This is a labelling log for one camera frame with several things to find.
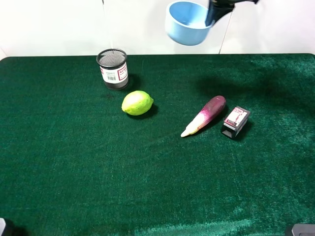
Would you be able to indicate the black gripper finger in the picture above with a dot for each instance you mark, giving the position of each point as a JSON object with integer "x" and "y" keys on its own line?
{"x": 219, "y": 8}

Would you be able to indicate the grey robot base right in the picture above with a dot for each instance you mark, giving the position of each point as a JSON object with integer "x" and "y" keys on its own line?
{"x": 300, "y": 230}

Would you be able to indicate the green lemon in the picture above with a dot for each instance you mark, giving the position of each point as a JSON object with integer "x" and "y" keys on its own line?
{"x": 137, "y": 103}

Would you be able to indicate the black small box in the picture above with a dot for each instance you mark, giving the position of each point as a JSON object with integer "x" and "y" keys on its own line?
{"x": 235, "y": 122}

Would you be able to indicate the green velvet table cloth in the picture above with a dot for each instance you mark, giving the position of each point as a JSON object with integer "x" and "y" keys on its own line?
{"x": 72, "y": 163}

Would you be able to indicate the purple white eggplant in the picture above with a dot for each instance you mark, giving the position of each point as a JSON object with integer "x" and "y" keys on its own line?
{"x": 211, "y": 109}

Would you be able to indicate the light blue bowl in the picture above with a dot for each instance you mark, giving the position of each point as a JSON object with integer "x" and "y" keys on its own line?
{"x": 186, "y": 22}

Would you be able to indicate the black mesh pen holder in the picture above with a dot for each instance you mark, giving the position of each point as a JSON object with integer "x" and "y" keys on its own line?
{"x": 113, "y": 67}

